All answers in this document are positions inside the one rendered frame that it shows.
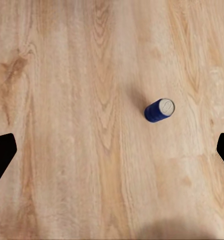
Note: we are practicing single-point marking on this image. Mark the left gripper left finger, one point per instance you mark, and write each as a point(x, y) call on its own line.
point(8, 149)

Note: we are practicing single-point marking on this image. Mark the can of soda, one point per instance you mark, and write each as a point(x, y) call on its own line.
point(159, 110)

